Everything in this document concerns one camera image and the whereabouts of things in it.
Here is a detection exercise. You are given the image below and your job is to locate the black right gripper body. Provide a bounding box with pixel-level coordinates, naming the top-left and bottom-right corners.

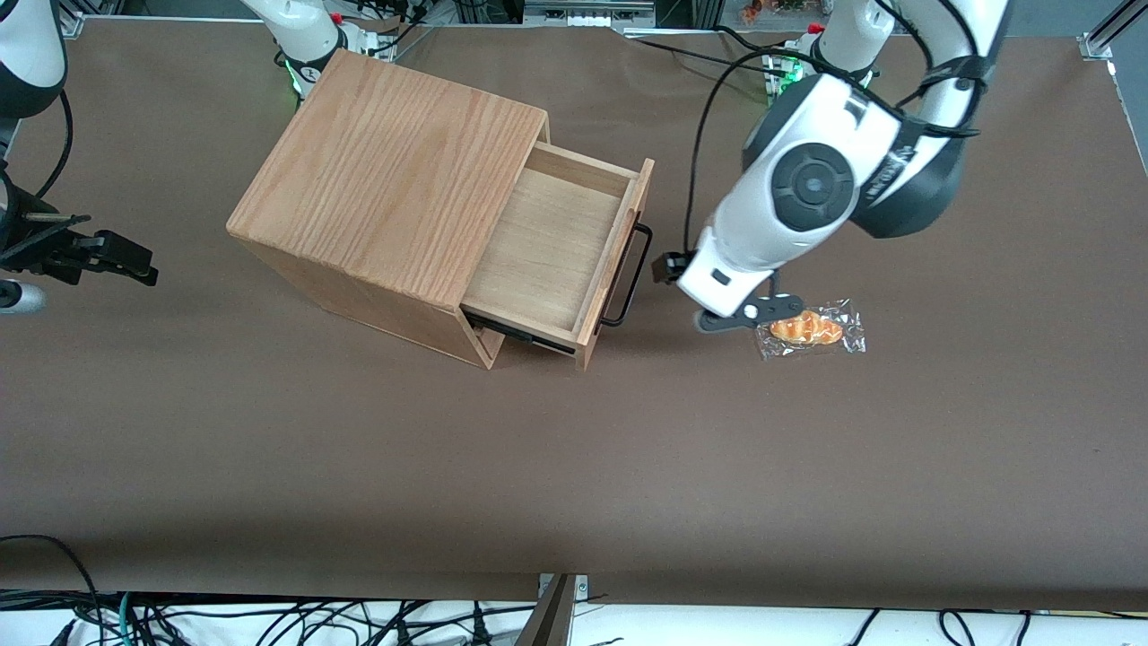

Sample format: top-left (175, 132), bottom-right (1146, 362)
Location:
top-left (0, 211), bottom-right (96, 284)

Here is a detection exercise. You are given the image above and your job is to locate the black metal drawer handle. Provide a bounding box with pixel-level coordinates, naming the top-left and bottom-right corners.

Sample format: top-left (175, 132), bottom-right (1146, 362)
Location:
top-left (598, 208), bottom-right (655, 329)

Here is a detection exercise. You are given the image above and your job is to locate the wooden drawer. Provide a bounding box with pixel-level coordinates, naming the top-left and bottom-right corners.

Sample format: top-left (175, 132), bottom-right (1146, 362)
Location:
top-left (460, 141), bottom-right (656, 372)

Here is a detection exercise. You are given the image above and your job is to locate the packaged bread roll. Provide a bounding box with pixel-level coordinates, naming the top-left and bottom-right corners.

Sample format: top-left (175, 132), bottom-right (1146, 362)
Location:
top-left (756, 298), bottom-right (868, 362)

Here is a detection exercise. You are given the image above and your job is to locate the grey background device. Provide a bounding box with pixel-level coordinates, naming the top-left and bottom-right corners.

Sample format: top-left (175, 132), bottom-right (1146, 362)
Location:
top-left (524, 0), bottom-right (657, 28)

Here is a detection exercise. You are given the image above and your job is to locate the wooden cabinet box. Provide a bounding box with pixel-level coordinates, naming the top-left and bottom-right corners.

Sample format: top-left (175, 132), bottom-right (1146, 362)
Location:
top-left (226, 49), bottom-right (550, 371)

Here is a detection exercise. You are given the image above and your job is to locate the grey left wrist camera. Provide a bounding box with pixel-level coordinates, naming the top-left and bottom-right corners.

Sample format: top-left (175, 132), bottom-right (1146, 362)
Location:
top-left (694, 292), bottom-right (806, 336)

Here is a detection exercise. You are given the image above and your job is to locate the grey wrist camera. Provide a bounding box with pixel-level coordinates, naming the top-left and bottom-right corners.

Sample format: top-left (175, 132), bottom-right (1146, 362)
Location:
top-left (0, 280), bottom-right (48, 315)
top-left (694, 292), bottom-right (806, 336)

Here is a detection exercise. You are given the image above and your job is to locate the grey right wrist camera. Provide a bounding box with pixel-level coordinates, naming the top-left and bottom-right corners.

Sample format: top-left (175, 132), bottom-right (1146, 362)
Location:
top-left (0, 280), bottom-right (48, 315)

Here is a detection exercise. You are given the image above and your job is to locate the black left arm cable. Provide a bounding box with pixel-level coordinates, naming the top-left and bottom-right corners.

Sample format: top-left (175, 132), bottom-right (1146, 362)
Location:
top-left (684, 0), bottom-right (987, 259)

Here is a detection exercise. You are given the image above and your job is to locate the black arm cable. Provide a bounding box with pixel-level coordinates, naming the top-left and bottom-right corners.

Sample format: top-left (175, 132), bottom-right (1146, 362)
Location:
top-left (684, 0), bottom-right (987, 259)
top-left (34, 88), bottom-right (75, 204)

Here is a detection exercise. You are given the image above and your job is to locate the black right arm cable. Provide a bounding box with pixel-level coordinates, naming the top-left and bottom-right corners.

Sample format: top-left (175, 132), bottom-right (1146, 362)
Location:
top-left (34, 88), bottom-right (75, 204)

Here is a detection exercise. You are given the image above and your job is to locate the long black table cable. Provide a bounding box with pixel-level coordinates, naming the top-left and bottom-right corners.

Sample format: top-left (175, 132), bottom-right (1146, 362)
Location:
top-left (623, 34), bottom-right (790, 78)

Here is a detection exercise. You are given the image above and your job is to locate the short black table cable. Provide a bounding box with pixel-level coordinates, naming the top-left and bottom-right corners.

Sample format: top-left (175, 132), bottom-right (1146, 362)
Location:
top-left (713, 24), bottom-right (790, 57)

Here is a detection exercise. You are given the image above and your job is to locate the looped black floor cable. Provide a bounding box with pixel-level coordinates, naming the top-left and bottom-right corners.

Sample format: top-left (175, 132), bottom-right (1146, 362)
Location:
top-left (0, 535), bottom-right (102, 629)

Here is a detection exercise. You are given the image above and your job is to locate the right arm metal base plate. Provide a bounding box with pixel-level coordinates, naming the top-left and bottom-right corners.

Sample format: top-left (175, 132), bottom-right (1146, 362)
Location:
top-left (339, 20), bottom-right (397, 64)

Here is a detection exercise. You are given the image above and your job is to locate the metal table edge bracket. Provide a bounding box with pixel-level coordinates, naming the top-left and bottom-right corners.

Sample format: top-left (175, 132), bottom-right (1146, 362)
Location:
top-left (516, 572), bottom-right (590, 646)

